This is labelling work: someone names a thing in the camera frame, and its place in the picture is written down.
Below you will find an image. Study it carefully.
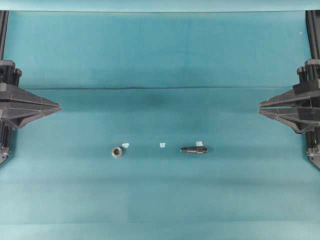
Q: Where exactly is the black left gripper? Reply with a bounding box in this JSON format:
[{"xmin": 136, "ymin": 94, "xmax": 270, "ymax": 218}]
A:
[{"xmin": 0, "ymin": 60, "xmax": 61, "ymax": 164}]

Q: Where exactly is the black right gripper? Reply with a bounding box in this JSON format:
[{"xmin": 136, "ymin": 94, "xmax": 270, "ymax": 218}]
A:
[{"xmin": 259, "ymin": 59, "xmax": 320, "ymax": 168}]

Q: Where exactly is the metal washer ring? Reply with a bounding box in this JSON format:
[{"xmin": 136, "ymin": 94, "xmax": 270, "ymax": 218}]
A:
[{"xmin": 110, "ymin": 146, "xmax": 124, "ymax": 158}]

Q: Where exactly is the dark metal shaft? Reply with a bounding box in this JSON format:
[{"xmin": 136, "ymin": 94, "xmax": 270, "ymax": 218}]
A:
[{"xmin": 180, "ymin": 146, "xmax": 208, "ymax": 154}]

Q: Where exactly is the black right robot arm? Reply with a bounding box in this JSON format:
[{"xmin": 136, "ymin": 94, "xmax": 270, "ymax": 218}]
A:
[{"xmin": 259, "ymin": 10, "xmax": 320, "ymax": 168}]

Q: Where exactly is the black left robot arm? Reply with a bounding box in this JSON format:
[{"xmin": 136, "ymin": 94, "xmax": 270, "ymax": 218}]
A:
[{"xmin": 0, "ymin": 10, "xmax": 61, "ymax": 163}]

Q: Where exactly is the right white tape marker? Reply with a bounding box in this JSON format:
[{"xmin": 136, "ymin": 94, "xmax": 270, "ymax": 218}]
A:
[{"xmin": 196, "ymin": 141, "xmax": 204, "ymax": 147}]

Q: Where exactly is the left white tape marker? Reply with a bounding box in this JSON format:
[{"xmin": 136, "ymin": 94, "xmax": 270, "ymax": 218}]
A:
[{"xmin": 122, "ymin": 143, "xmax": 130, "ymax": 148}]

